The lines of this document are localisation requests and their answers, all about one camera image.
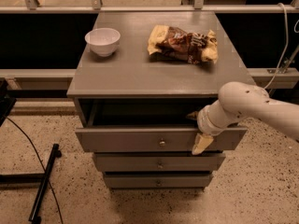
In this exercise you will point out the black equipment at left edge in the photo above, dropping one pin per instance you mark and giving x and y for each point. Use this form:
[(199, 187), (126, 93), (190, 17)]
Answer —
[(6, 101)]

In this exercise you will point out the metal railing frame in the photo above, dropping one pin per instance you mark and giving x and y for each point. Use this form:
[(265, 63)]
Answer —
[(46, 8)]

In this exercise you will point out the yellow brown chip bag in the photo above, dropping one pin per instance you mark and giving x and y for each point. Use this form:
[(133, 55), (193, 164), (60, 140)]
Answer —
[(191, 48)]

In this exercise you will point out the grey bottom drawer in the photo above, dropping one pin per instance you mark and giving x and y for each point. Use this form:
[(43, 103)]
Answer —
[(175, 181)]

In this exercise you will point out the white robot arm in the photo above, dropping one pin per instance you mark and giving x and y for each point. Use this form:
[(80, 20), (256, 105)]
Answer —
[(238, 101)]

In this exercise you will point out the grey top drawer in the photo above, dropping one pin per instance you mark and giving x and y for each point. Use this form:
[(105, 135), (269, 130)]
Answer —
[(137, 139)]

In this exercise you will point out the white ceramic bowl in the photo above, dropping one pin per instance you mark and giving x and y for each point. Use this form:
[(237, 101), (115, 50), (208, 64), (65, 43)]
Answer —
[(103, 41)]

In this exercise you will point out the grey middle drawer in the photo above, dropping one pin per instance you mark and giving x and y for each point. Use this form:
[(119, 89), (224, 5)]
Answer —
[(157, 162)]

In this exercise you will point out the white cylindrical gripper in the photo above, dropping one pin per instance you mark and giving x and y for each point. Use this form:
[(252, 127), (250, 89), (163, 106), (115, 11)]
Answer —
[(203, 121)]

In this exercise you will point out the grey drawer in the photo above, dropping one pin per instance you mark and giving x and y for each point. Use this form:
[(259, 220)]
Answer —
[(137, 139), (175, 181), (157, 162)]

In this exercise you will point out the black metal stand base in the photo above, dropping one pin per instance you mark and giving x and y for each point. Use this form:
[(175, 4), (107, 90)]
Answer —
[(42, 180)]

